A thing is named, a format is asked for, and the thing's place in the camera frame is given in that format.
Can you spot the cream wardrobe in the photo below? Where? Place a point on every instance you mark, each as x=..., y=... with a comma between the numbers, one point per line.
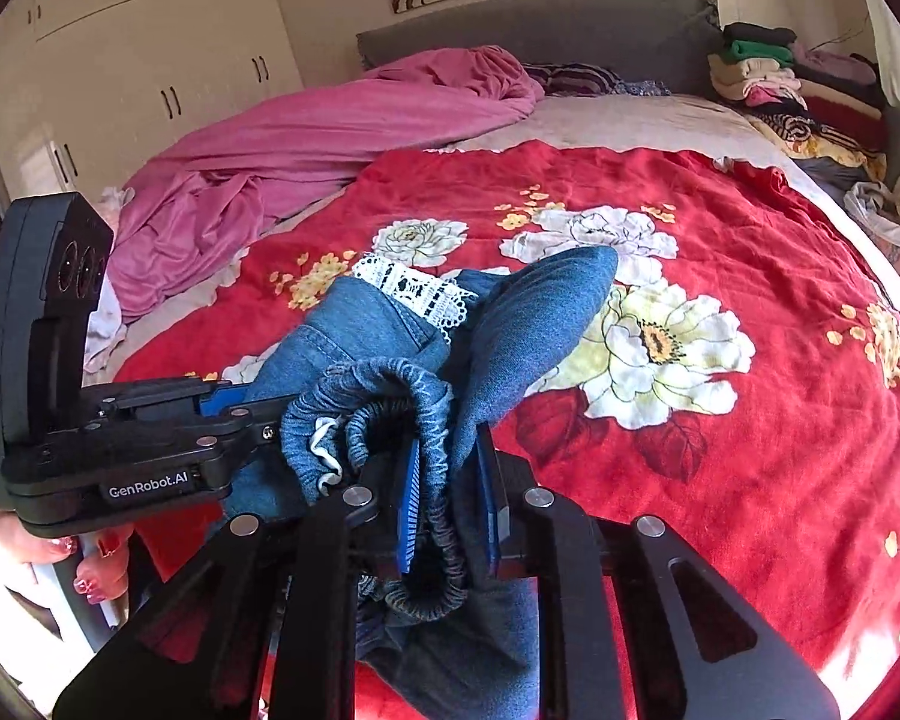
x=91, y=89

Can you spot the pink blanket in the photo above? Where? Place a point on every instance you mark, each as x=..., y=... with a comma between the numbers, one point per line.
x=219, y=188

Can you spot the left hand red nails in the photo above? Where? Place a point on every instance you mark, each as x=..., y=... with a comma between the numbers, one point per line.
x=102, y=575

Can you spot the grey headboard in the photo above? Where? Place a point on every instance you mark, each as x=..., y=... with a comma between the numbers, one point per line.
x=663, y=40

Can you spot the blue denim pants lace hem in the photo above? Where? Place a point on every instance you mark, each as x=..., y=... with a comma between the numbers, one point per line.
x=393, y=355

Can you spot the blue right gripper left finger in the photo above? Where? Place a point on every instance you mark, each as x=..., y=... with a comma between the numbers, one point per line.
x=406, y=502

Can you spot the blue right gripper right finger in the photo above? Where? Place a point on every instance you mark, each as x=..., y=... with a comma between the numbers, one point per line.
x=496, y=527

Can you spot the striped dark pillow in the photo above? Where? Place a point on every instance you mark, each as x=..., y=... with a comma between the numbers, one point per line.
x=590, y=81

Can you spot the pile of folded clothes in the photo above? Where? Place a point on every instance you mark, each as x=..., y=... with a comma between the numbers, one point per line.
x=826, y=112

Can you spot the red floral bedspread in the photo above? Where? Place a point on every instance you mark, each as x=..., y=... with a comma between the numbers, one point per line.
x=742, y=379

